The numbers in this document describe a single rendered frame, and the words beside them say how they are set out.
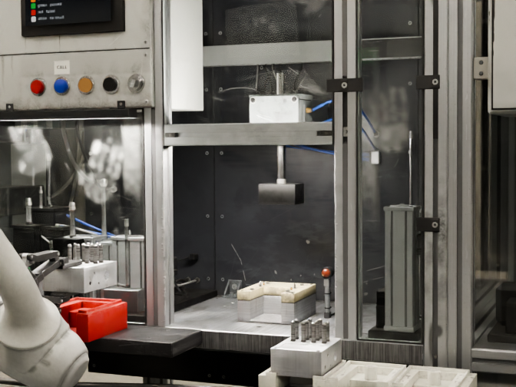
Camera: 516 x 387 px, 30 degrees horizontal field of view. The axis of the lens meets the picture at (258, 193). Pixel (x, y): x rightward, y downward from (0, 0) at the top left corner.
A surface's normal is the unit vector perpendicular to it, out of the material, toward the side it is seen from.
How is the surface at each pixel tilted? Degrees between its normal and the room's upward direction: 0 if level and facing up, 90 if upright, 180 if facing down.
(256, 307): 90
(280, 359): 90
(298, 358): 90
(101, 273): 90
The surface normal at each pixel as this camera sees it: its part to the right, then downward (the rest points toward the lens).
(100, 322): 0.93, 0.01
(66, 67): -0.36, 0.05
